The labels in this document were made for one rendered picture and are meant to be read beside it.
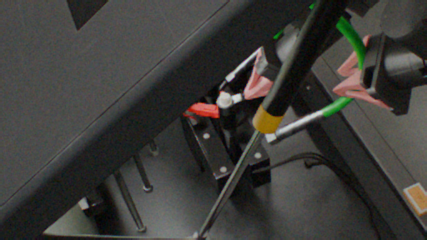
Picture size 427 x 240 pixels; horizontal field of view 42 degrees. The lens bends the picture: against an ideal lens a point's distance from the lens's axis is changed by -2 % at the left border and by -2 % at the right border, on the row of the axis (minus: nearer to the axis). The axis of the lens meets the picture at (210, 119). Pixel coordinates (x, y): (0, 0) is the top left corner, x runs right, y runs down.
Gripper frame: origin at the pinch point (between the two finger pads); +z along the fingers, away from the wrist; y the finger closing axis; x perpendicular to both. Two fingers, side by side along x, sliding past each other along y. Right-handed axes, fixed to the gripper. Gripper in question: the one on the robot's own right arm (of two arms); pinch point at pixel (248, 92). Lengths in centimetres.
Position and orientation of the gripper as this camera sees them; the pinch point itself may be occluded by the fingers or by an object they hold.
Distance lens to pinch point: 90.5
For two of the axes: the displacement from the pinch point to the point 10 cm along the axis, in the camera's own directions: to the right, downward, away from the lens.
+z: -6.0, 5.4, 5.9
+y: -7.9, -3.0, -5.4
